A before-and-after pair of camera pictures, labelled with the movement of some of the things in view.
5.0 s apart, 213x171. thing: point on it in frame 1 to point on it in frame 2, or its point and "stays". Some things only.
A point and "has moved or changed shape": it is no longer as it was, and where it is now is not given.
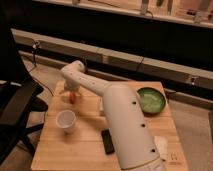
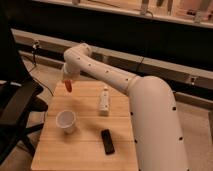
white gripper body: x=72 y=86 to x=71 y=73
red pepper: x=72 y=98 has moved or changed shape
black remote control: x=108 y=141 stays
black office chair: x=20 y=103 stays
